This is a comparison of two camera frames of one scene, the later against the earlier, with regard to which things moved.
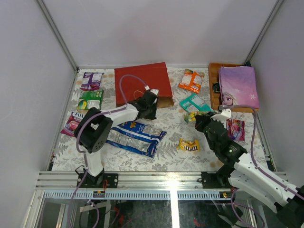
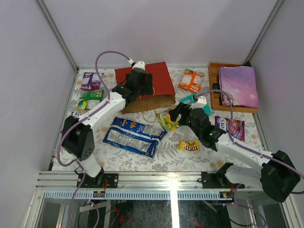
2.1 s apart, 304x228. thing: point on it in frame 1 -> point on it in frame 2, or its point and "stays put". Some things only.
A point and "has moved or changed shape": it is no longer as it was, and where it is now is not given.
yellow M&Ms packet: [189, 145] stays put
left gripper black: [149, 104] -> [147, 83]
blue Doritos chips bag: [135, 137] stays put
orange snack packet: [191, 80] stays put
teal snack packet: [195, 103] stays put
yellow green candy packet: [191, 117] has moved or changed shape
